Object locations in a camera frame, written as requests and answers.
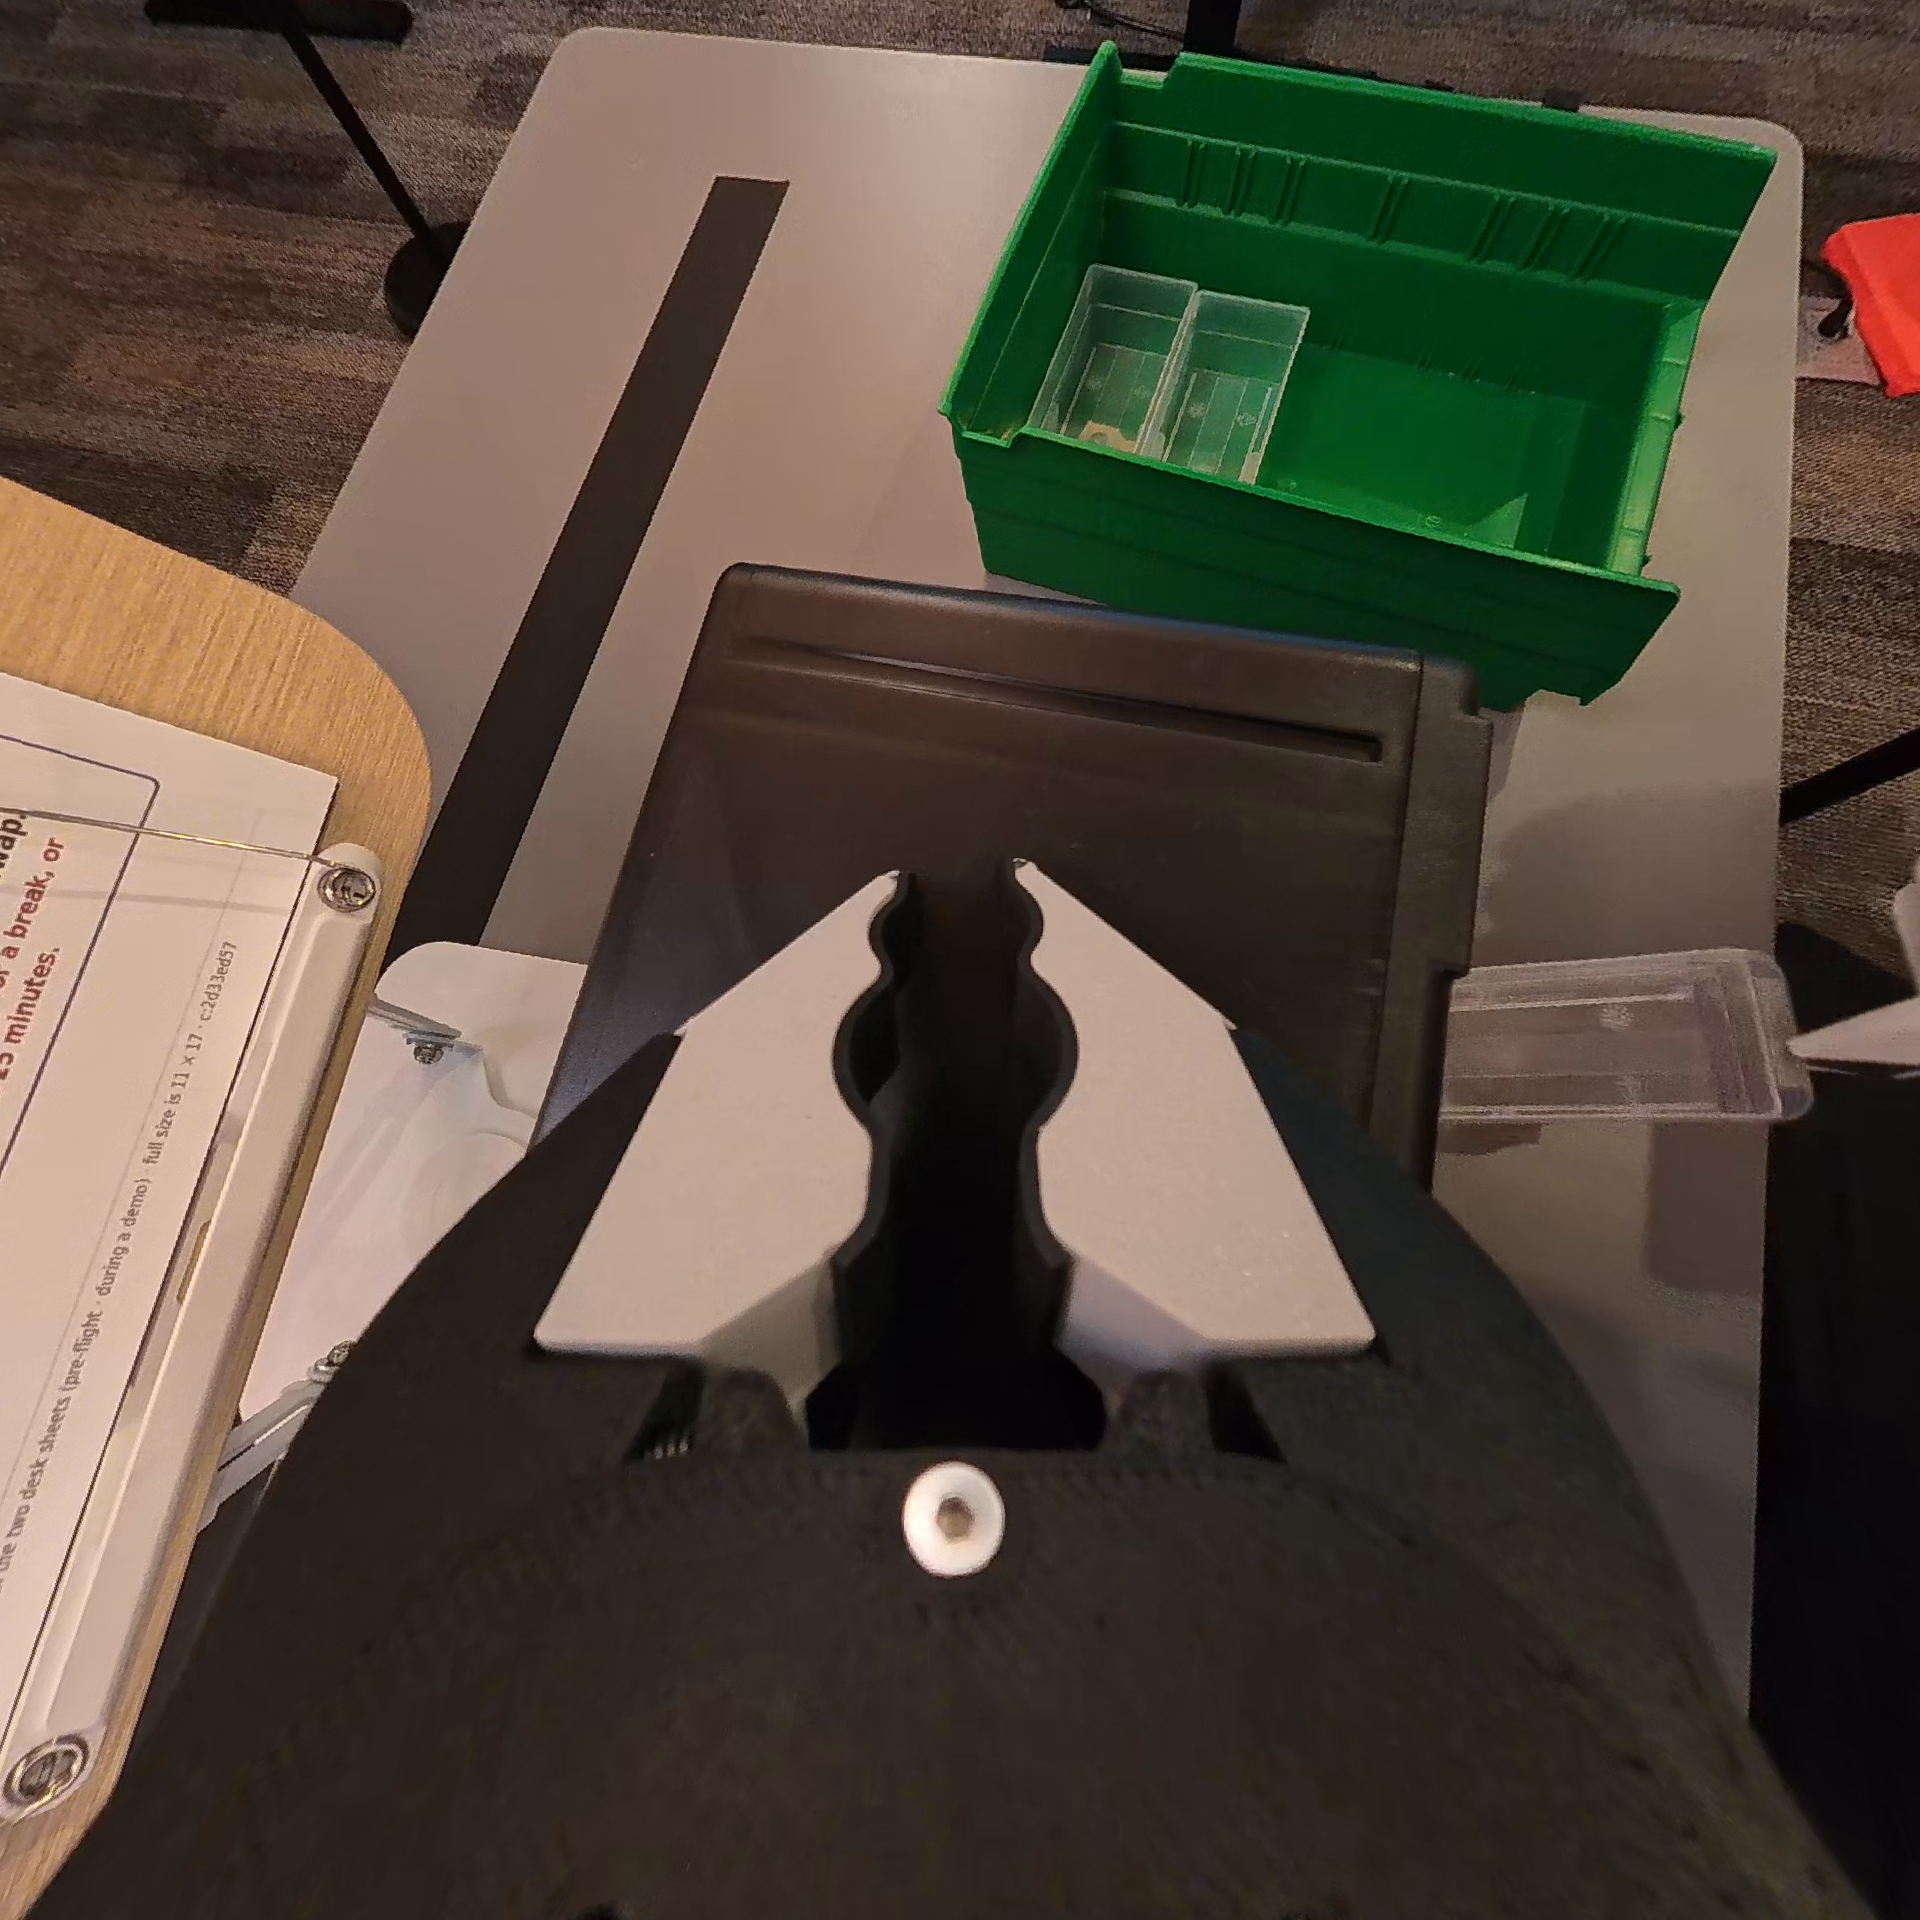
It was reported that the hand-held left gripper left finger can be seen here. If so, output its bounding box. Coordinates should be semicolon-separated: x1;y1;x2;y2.
536;873;921;1373

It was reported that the white stand base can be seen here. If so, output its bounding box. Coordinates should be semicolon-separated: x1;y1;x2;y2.
223;941;590;1509

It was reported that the printed instruction sheet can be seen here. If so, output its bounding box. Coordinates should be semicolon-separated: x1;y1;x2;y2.
0;672;345;1696

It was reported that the green plastic bin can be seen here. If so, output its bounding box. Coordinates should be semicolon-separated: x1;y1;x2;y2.
940;39;1783;702

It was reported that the black drawer cabinet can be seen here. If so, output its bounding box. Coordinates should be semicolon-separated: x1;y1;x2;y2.
532;563;1503;1185

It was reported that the red bag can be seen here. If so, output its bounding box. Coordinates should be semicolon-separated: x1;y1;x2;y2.
1823;214;1920;399

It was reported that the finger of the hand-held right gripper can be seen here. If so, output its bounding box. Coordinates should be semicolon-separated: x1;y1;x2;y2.
1790;996;1920;1073

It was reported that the black stand leg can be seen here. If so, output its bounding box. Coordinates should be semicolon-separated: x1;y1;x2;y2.
1782;736;1920;824

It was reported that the black floor stand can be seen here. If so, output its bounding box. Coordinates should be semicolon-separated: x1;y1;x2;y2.
143;0;473;339

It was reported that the clear plastic drawer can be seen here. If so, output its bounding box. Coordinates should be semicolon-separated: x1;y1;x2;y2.
1440;948;1812;1125
1152;287;1312;485
1031;265;1200;456

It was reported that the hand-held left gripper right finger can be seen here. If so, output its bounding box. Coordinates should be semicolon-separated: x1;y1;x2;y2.
1009;856;1377;1373

